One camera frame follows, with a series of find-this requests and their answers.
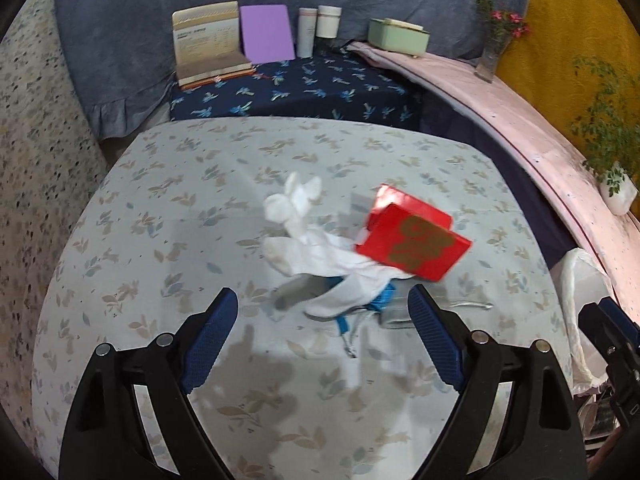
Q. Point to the navy floral cloth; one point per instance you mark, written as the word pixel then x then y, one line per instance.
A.
pixel 310 90

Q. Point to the glass vase with red flowers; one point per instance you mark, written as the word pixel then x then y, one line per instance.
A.
pixel 487 60

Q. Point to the pale floral tablecloth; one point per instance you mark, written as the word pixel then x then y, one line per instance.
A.
pixel 175 210

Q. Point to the blue clip tool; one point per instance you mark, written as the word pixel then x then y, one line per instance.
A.
pixel 384 299

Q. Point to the red cardboard box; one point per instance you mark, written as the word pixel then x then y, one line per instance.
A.
pixel 415 240

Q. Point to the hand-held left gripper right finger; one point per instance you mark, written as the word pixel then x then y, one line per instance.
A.
pixel 435 340

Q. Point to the dark purple cloth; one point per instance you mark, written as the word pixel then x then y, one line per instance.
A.
pixel 525 210

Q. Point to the yellow backdrop cloth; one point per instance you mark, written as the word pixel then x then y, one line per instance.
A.
pixel 575 20

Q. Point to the blue-grey backdrop sheet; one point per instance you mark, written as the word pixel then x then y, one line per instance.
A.
pixel 125 35

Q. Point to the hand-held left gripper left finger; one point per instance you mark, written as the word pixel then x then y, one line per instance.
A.
pixel 210 340

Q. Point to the white jar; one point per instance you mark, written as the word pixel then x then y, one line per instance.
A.
pixel 328 22

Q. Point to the purple card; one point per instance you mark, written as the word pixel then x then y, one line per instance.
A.
pixel 267 35

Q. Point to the pale green tissue box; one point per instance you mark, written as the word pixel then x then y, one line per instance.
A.
pixel 397 37

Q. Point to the white tube bottle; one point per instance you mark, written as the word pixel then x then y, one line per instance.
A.
pixel 306 32

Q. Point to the small metal pin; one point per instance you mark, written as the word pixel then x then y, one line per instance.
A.
pixel 475 305

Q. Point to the green plant in white pot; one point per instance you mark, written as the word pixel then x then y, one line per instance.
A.
pixel 620 200

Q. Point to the white bin liner bag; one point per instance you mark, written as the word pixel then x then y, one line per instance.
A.
pixel 580 300

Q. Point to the open beige box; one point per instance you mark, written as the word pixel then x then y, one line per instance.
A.
pixel 205 45

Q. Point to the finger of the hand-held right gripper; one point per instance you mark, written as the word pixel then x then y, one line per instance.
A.
pixel 595 320
pixel 620 315

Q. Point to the large white tissue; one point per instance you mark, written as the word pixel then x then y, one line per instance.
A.
pixel 310 250

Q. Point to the speckled white cloth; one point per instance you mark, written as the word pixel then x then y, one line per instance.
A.
pixel 40 160

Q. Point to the small white tissue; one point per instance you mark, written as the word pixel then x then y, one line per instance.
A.
pixel 335 302

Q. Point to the pink speckled cloth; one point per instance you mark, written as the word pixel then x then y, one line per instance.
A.
pixel 525 120

